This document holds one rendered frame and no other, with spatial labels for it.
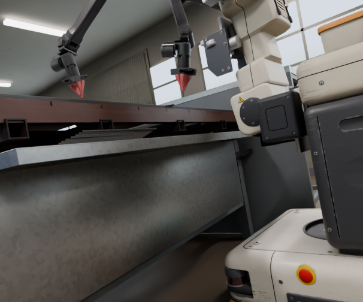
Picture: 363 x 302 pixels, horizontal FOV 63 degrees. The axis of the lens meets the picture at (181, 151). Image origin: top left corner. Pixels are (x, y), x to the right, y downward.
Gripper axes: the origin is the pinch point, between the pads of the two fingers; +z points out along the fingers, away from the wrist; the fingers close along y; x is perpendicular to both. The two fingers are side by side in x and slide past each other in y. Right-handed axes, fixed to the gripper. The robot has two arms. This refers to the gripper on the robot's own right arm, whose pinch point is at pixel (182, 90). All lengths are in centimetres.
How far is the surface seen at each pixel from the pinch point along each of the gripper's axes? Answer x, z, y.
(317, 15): 333, -124, -11
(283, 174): 81, 47, 25
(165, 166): -22.7, 30.3, 7.9
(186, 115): 5.8, 11.3, -1.5
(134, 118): -30.6, 12.5, -0.4
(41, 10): 165, -143, -379
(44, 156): -80, 19, 23
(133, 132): -46, 16, 14
